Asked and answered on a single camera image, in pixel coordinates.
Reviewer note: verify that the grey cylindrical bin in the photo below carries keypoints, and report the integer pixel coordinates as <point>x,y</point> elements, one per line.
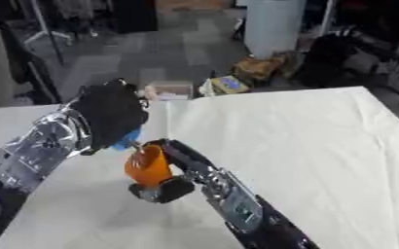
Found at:
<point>274,27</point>

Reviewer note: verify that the yellow and blue package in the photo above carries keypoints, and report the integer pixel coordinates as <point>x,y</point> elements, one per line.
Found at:
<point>227,85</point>

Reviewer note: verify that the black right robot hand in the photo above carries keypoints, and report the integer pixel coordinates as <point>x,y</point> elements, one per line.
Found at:
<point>177,162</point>

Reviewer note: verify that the brown bag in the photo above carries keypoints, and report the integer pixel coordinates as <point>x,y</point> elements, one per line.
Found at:
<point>258,67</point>

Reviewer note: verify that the blue plastic cup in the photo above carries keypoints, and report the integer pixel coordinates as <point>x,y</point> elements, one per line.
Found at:
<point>127,140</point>

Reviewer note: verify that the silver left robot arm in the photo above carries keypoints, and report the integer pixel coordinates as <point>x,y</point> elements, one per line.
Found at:
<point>32,152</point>

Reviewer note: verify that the black office chair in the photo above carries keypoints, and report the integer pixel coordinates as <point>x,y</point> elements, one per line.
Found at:
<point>350,61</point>

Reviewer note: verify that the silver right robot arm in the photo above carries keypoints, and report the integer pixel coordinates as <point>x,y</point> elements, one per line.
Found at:
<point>254,210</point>

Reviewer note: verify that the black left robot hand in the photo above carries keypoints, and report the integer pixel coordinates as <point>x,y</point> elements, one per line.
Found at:
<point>112,110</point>

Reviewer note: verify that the small cardboard box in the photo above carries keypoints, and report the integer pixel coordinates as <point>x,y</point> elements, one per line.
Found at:
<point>170,89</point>

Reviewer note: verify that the white tripod stand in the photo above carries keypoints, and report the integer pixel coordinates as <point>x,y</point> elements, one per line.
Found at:
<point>45,24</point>

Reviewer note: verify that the orange plastic cup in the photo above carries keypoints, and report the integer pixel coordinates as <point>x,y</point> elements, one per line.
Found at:
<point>147,167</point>

